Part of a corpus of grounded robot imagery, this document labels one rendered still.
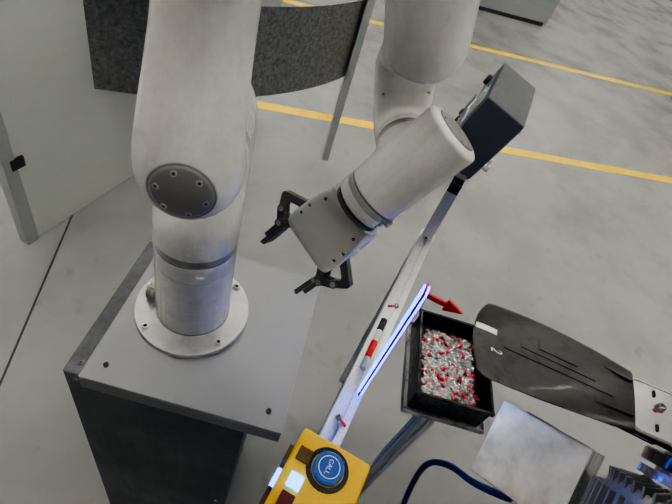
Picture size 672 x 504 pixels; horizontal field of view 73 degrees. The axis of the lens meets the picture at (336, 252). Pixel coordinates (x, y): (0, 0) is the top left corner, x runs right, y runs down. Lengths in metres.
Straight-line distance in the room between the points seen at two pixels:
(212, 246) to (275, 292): 0.28
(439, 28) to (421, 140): 0.13
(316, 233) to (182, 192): 0.22
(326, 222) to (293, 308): 0.28
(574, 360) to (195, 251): 0.55
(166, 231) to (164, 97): 0.21
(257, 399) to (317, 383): 1.15
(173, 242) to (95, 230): 1.70
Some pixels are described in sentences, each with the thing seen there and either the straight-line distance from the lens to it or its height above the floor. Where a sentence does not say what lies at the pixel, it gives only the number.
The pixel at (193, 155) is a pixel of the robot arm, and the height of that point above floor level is 1.37.
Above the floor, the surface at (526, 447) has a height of 1.01.
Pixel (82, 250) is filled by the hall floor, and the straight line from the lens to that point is 2.25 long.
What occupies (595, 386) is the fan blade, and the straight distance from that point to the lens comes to 0.75.
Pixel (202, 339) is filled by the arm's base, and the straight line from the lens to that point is 0.80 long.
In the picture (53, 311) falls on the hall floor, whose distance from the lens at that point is 2.07.
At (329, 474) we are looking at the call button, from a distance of 0.63.
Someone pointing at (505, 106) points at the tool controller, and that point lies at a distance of 1.16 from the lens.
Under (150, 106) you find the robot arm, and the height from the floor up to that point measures 1.40.
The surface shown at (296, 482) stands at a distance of 0.62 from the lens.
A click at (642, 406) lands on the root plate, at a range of 0.78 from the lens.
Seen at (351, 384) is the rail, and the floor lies 0.86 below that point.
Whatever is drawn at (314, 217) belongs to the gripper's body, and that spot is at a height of 1.24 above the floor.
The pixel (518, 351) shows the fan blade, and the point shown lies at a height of 1.18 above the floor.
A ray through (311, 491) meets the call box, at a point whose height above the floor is 1.07.
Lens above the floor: 1.66
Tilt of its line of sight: 45 degrees down
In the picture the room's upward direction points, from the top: 21 degrees clockwise
